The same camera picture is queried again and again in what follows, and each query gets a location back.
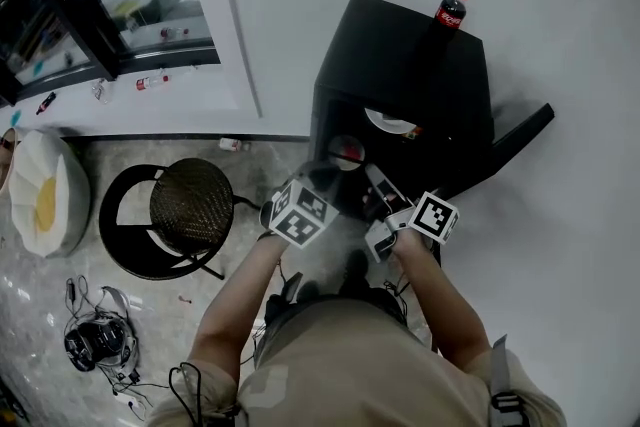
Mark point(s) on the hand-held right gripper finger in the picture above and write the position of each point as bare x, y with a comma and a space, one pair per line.
387, 190

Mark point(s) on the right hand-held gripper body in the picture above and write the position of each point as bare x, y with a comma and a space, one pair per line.
434, 217

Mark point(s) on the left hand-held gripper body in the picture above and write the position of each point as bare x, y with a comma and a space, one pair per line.
302, 215

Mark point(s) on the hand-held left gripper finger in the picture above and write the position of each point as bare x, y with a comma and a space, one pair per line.
322, 177

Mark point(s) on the large white plate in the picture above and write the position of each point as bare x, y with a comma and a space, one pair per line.
377, 120

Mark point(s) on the black cabinet with glass door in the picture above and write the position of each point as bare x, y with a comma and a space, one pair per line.
400, 60

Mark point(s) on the person's right forearm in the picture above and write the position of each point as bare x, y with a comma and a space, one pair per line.
445, 295

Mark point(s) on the person's left forearm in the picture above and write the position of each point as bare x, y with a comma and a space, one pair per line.
230, 305

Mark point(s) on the person's right hand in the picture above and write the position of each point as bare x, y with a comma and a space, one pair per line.
375, 207

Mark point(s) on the red and white bowl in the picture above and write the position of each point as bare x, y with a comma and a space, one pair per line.
334, 162

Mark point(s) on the red watermelon slice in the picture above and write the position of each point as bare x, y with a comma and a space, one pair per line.
351, 151

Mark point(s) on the black wrist band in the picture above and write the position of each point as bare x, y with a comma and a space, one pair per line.
267, 238

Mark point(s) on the small brown sauce bottle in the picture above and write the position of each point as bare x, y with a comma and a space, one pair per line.
413, 132

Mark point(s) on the person's right black shoe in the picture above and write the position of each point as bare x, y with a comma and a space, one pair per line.
355, 265

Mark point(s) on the black waist pouch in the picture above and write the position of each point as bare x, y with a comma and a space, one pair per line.
292, 287

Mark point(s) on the black round wicker chair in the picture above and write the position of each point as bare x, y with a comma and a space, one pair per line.
192, 205

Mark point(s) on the small red scrap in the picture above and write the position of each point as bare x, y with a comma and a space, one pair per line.
185, 299

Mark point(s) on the person in white shirt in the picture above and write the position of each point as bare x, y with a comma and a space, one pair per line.
360, 365

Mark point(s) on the cola bottle with red cap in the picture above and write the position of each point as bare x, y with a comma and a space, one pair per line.
450, 17

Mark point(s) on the clear bottle with red label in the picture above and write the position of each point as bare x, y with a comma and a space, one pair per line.
152, 82

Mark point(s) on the crumpled clear plastic bottle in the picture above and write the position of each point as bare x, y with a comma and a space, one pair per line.
101, 91

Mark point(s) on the black headset device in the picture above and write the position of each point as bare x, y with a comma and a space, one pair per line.
97, 345

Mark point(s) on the white power strip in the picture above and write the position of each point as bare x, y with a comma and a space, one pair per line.
126, 401

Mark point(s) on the white bean bag yellow centre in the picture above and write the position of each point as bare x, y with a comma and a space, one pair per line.
30, 175

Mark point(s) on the small dark soda bottle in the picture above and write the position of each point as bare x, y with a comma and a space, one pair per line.
46, 103

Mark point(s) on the black-framed window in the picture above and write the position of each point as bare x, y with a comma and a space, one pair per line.
100, 5

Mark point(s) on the round wooden side table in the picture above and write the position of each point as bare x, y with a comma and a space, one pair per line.
7, 160

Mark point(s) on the small teal object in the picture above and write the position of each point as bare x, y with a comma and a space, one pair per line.
16, 117

